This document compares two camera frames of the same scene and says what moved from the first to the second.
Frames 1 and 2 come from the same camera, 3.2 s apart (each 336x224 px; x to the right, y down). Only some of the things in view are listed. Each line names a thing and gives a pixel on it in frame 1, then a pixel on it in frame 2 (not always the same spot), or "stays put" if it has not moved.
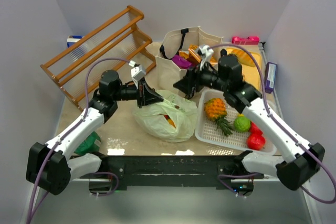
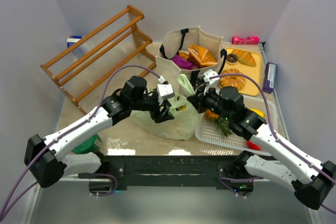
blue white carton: x=72 y=39 stays put
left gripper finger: x=150 y=96 to x=165 y=115
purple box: x=270 y=71 stays put
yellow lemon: x=171 y=123 to x=182 y=108
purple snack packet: x=182 y=63 stays put
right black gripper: x=194 y=82 to x=197 y=98
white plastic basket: x=206 y=130 stays put
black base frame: x=225 y=172 stays put
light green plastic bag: x=174 y=119 stays put
